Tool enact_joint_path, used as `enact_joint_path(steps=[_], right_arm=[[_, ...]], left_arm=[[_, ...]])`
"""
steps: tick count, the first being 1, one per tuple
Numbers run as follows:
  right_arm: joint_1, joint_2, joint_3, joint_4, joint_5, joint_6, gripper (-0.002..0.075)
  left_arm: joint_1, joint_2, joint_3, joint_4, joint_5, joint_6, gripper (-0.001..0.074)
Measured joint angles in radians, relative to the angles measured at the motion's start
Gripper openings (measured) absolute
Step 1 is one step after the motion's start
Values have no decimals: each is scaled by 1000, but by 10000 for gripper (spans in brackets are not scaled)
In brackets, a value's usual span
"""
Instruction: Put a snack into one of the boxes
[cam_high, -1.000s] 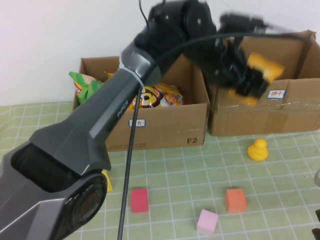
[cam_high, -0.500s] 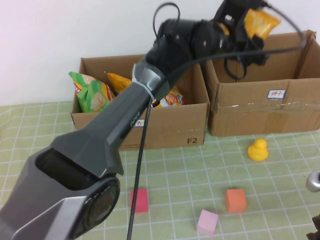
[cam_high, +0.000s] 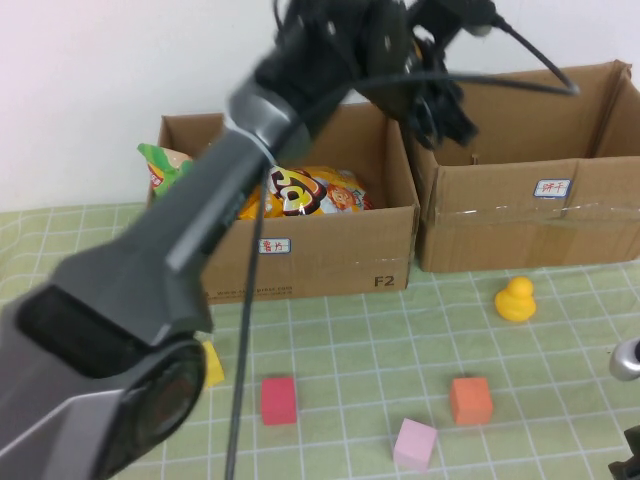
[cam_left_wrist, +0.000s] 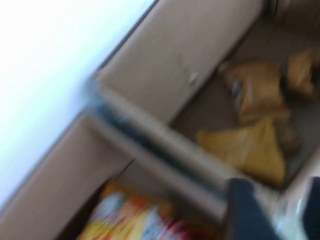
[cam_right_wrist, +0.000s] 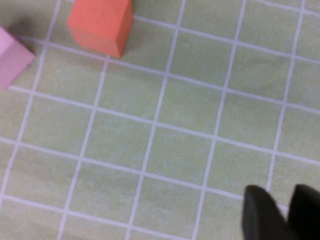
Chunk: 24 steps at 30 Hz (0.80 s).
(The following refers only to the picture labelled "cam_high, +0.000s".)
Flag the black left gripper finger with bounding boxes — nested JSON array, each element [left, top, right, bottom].
[[403, 94, 441, 151], [434, 84, 480, 149]]

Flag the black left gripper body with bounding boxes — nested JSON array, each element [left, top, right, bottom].
[[367, 0, 464, 121]]

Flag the orange cheese puffs bag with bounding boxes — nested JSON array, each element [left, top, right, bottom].
[[237, 166, 374, 221]]

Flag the taped cardboard box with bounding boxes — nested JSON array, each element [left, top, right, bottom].
[[407, 60, 640, 274]]

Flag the green checked tablecloth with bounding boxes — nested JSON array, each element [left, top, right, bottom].
[[0, 202, 640, 480]]

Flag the cardboard box printed F2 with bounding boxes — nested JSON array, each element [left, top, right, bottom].
[[147, 101, 420, 305]]

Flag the orange foam cube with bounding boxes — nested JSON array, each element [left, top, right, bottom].
[[448, 376, 495, 427]]

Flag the yellow rubber duck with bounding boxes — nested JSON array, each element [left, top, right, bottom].
[[494, 276, 538, 323]]

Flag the pink foam cube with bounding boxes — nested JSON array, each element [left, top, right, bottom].
[[392, 418, 439, 472]]

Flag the green potato chips bag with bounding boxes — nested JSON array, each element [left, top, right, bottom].
[[137, 143, 195, 201]]

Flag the red foam cube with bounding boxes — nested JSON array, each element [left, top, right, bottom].
[[260, 377, 299, 427]]

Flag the yellow foam cube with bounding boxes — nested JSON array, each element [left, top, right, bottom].
[[199, 339, 226, 390]]

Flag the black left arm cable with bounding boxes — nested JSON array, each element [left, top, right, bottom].
[[223, 14, 581, 480]]

